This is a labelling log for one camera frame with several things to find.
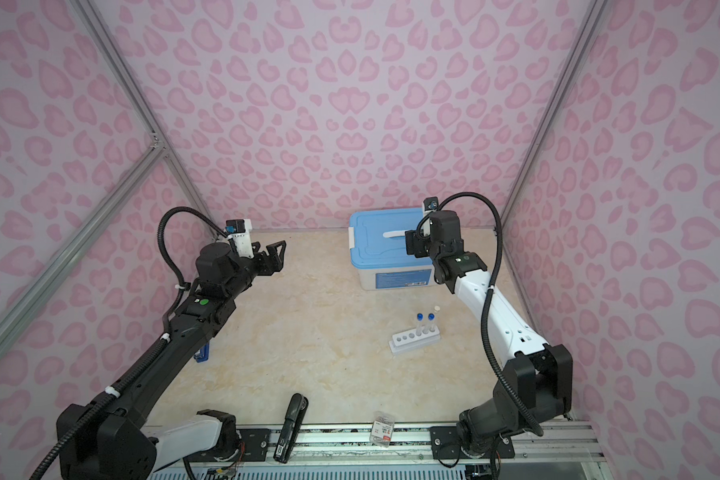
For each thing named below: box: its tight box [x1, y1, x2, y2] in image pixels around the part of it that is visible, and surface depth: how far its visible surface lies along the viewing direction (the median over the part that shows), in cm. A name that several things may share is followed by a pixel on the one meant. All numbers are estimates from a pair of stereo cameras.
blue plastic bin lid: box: [349, 208, 433, 269], surface depth 96 cm
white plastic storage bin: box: [356, 266, 435, 291], surface depth 99 cm
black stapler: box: [273, 393, 309, 464], surface depth 75 cm
